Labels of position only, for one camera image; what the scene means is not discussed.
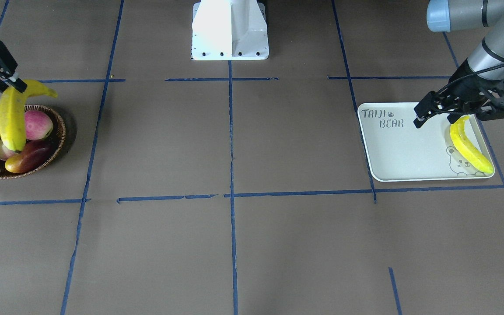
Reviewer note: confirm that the brown wicker basket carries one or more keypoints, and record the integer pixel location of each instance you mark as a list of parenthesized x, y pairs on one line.
[(58, 137)]

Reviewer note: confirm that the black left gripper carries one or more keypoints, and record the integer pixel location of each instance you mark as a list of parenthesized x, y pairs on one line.
[(463, 82)]

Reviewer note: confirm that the yellow banana front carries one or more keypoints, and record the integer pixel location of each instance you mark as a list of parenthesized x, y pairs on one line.
[(12, 112)]

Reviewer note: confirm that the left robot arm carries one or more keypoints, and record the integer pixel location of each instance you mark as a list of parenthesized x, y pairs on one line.
[(487, 59)]

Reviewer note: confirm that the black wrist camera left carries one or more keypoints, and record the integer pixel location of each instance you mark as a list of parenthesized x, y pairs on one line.
[(503, 103)]

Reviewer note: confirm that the pale pink apple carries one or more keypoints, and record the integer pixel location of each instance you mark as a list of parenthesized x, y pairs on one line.
[(5, 153)]

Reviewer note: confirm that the white bear print tray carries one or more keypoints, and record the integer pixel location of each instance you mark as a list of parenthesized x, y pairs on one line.
[(397, 151)]

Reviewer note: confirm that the dark red mango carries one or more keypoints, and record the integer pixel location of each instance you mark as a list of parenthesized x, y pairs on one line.
[(34, 154)]

